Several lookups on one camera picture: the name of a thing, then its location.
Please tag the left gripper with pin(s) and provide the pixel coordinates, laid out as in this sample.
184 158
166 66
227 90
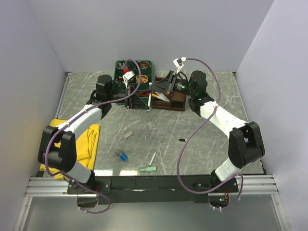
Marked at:
136 102

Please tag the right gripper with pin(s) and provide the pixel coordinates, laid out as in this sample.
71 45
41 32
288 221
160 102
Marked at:
167 86

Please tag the orange capped white pen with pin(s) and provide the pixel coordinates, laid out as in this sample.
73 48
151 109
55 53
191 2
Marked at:
166 99

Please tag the yellow capped white pen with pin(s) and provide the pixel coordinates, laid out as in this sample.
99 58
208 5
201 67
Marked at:
158 97

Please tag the short blue pen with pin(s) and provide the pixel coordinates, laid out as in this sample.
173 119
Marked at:
149 101

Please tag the brown wooden desk organizer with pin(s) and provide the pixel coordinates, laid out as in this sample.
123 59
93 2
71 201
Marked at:
175 101

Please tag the white marker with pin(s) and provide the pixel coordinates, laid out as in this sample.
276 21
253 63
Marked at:
152 159

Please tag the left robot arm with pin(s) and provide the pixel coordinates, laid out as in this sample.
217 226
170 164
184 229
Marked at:
58 144

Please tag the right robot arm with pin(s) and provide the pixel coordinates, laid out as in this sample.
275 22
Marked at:
245 139

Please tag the green compartment tray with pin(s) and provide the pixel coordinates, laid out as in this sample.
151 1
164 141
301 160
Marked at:
146 67

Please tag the small grey eraser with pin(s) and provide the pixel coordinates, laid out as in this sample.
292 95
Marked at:
128 134

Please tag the blue capped glue stick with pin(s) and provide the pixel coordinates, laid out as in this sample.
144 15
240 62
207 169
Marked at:
121 155

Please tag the yellow cloth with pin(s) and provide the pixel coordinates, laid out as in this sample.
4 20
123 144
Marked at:
86 145

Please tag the short mint green highlighter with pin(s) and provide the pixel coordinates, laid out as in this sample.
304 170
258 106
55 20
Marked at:
148 169

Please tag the black base bar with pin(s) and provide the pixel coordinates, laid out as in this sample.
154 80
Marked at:
143 189

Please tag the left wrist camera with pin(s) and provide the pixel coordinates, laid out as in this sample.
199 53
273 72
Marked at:
128 74

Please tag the aluminium rail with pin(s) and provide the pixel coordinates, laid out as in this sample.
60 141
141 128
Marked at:
50 187

